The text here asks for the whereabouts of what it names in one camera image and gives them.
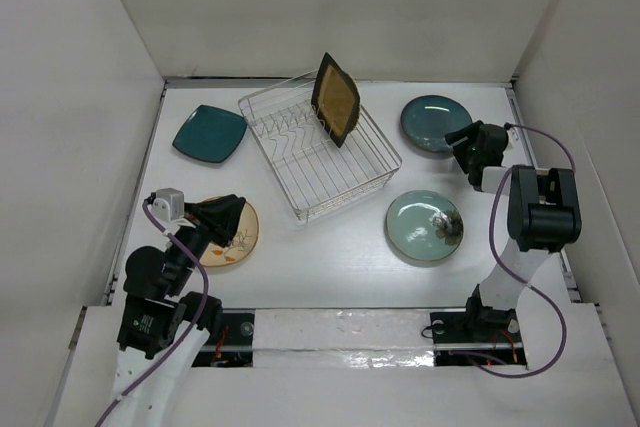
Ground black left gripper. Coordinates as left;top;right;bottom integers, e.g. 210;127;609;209
166;192;245;293

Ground dark teal round plate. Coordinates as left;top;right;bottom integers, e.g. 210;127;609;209
400;95;472;153

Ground light green flower plate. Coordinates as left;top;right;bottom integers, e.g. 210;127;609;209
385;190;464;262

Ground black and amber square plate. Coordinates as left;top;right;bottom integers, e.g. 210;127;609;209
311;52;354;148

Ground round woven bamboo plate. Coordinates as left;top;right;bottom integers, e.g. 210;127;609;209
348;77;361;132

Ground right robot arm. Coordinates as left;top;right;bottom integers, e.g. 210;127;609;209
430;121;582;344

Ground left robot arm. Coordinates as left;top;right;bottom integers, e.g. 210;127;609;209
96;188;246;426

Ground beige round leaf plate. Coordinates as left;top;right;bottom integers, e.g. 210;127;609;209
200;202;260;268

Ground teal square plate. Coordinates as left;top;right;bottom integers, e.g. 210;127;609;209
172;105;247;164

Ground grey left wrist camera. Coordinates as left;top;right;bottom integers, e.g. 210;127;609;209
150;188;185;223

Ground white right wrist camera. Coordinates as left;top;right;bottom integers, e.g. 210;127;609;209
503;123;520;150

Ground wire dish rack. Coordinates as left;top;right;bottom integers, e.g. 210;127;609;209
238;71;402;222

